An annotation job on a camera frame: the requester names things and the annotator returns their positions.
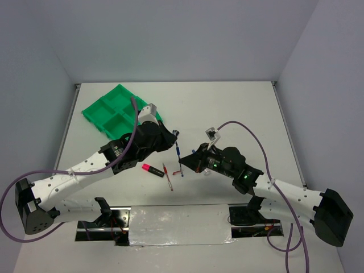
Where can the blue gel pen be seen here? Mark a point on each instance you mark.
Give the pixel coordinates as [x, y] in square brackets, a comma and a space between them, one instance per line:
[176, 133]

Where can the black mounting rail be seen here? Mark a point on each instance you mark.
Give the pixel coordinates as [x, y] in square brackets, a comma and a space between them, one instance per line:
[116, 229]

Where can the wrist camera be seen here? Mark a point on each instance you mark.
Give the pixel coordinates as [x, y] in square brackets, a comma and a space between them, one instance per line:
[213, 135]
[148, 114]

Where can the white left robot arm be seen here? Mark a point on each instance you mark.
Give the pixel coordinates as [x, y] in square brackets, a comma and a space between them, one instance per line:
[42, 203]

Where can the pink highlighter marker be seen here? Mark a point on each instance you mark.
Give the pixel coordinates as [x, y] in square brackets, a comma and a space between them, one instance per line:
[153, 170]

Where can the green compartment tray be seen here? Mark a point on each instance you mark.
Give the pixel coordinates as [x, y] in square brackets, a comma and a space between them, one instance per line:
[113, 113]

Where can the silver tape sheet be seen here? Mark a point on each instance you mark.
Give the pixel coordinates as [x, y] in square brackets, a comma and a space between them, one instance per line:
[179, 225]

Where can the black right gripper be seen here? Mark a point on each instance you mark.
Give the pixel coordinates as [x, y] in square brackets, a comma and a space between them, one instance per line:
[197, 158]

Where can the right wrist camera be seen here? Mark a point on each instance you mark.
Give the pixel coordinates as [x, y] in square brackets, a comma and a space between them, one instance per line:
[213, 135]

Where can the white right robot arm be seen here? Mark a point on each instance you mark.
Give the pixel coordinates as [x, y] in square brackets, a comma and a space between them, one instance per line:
[326, 213]

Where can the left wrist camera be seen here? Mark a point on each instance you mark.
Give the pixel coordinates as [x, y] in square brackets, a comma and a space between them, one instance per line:
[148, 114]

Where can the red gel pen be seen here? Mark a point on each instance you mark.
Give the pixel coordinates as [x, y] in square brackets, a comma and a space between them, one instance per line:
[167, 175]

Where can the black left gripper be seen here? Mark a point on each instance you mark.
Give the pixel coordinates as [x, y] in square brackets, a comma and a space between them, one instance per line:
[168, 139]

